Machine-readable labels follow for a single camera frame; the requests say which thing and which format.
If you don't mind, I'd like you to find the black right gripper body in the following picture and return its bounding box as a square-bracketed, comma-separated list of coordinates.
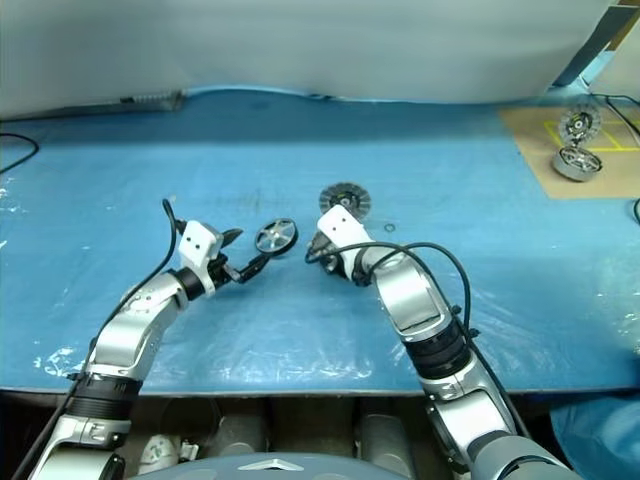
[319, 247, 347, 277]

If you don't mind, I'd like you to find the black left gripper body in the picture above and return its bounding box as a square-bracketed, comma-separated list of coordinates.
[208, 247, 242, 292]

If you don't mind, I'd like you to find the silver spoked rotor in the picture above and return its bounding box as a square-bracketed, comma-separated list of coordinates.
[254, 217, 300, 258]

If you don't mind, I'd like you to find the open silver motor housing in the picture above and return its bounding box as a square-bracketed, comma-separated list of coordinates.
[551, 106, 607, 183]

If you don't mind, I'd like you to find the blue plastic table cover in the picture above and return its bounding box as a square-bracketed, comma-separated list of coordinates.
[0, 84, 640, 397]

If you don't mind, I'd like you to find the grey rounded cylinder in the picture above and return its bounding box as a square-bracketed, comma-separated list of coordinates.
[356, 398, 417, 477]
[218, 398, 272, 457]

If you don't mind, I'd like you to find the grey power strip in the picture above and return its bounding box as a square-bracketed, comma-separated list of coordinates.
[118, 89, 187, 112]

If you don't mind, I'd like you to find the grey robot torso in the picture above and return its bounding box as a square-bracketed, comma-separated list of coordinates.
[124, 452, 392, 480]

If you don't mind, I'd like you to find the white backdrop sheet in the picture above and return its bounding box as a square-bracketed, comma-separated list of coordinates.
[0, 0, 619, 122]

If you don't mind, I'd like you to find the brown cardboard sheet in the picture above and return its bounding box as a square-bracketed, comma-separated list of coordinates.
[498, 103, 640, 201]

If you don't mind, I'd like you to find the crumpled blue plastic sheet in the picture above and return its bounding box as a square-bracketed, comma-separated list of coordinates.
[548, 393, 640, 480]

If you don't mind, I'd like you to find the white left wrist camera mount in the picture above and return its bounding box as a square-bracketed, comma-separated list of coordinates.
[178, 219, 224, 297]

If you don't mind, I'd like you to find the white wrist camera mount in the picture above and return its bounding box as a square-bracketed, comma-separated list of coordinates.
[178, 219, 224, 297]
[316, 204, 372, 279]

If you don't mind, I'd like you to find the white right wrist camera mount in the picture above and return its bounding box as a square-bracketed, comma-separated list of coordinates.
[316, 204, 372, 279]

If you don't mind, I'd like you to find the dark diagonal frame bar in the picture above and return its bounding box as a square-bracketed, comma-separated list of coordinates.
[551, 0, 640, 90]

